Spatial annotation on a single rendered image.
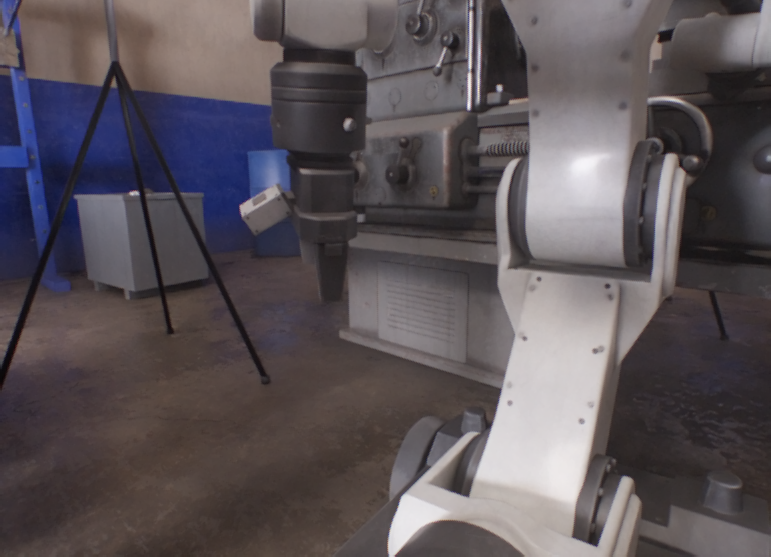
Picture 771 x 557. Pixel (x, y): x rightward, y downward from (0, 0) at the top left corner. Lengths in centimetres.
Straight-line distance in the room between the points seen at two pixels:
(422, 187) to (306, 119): 109
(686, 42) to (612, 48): 28
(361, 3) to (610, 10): 24
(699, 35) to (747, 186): 44
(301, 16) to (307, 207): 16
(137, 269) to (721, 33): 269
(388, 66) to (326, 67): 137
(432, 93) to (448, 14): 23
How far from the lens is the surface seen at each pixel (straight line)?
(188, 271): 309
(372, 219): 191
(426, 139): 151
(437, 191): 148
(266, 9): 45
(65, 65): 435
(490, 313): 154
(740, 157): 119
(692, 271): 121
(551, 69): 57
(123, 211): 293
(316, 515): 105
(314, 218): 44
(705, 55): 82
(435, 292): 164
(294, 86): 45
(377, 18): 47
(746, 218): 119
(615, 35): 55
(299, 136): 45
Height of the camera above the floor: 63
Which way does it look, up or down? 12 degrees down
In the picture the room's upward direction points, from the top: 1 degrees counter-clockwise
